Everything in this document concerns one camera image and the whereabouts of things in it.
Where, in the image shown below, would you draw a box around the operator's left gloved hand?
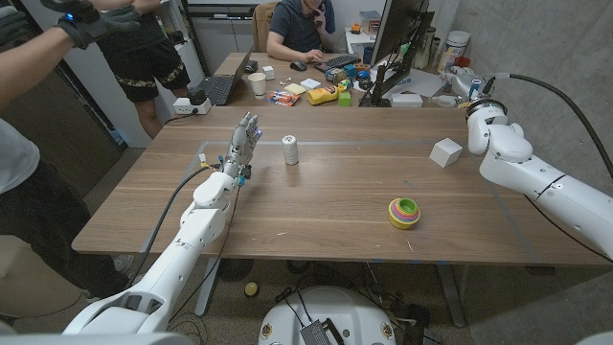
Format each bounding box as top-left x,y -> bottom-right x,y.
0,5 -> 30,47

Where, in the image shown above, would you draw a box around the operator's right gloved hand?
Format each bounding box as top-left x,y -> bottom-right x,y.
40,0 -> 143,51

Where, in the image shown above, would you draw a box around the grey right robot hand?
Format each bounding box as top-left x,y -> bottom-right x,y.
433,65 -> 497,109

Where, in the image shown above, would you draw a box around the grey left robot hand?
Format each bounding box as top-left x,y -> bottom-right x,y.
219,112 -> 263,186

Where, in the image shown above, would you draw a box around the white cube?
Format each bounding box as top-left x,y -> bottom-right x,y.
428,137 -> 465,169

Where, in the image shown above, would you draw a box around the colourful stacked cups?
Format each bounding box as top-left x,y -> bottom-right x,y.
388,197 -> 421,230

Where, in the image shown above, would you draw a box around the clear glass with red contents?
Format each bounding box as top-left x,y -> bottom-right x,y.
441,56 -> 471,81

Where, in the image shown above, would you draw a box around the white canister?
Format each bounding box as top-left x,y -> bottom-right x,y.
436,30 -> 471,76

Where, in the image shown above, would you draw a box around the white paper sheets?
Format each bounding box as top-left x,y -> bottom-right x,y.
352,59 -> 444,100

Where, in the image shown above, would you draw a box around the dark thermos bottle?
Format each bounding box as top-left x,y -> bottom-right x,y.
412,26 -> 437,71

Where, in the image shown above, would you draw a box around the black laptop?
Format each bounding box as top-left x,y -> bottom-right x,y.
198,47 -> 255,106

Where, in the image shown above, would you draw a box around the white paper cup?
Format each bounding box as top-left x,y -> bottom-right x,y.
247,72 -> 267,100

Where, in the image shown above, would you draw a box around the orange snack packet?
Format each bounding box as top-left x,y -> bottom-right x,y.
266,89 -> 302,107

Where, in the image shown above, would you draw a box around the long white box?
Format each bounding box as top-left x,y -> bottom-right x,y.
390,92 -> 424,109

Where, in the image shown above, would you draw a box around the standing person in black shorts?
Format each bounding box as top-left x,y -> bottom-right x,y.
88,0 -> 193,140

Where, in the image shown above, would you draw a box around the white power strip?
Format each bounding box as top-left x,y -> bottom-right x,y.
172,97 -> 213,116

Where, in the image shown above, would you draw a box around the wooden desk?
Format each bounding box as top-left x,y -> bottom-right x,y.
214,51 -> 483,109

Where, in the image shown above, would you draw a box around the black computer monitor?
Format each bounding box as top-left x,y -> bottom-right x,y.
371,0 -> 431,66

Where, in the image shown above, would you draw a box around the yellow toy bottle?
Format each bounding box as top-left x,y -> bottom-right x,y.
306,84 -> 342,106

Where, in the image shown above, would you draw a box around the wooden work table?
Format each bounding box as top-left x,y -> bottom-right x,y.
71,105 -> 613,330

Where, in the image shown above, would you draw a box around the patterned cardboard box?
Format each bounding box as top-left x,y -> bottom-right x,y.
324,67 -> 348,85

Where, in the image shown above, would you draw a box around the clear storage box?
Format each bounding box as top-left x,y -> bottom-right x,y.
358,10 -> 383,35

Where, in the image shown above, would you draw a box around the white side table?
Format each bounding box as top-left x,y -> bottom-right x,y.
344,26 -> 379,57

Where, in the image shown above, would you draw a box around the black floor fan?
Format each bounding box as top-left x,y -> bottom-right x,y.
217,258 -> 255,283

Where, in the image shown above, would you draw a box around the black keyboard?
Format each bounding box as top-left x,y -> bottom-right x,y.
314,53 -> 361,74

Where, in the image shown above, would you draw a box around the seated person in dark shirt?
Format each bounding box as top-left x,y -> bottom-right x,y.
265,0 -> 339,65

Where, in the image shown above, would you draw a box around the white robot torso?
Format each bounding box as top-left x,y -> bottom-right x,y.
258,286 -> 397,345

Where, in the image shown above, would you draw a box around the operator in white shirt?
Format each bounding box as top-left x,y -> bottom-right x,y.
0,117 -> 133,301

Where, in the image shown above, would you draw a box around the black device on torso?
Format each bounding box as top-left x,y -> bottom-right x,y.
300,317 -> 345,345

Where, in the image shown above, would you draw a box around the white string spool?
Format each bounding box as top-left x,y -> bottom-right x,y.
281,134 -> 300,167

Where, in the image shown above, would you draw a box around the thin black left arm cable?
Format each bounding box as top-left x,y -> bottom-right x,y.
168,185 -> 240,323

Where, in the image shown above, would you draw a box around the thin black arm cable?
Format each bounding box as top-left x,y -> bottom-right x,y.
523,193 -> 613,264
168,185 -> 240,323

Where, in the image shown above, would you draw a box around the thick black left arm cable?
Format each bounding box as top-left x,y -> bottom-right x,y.
126,165 -> 219,288

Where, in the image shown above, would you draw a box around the white cabinet with black frame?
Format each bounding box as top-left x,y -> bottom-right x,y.
179,0 -> 272,78

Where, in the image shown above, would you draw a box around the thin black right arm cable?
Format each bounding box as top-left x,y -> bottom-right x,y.
523,193 -> 613,264

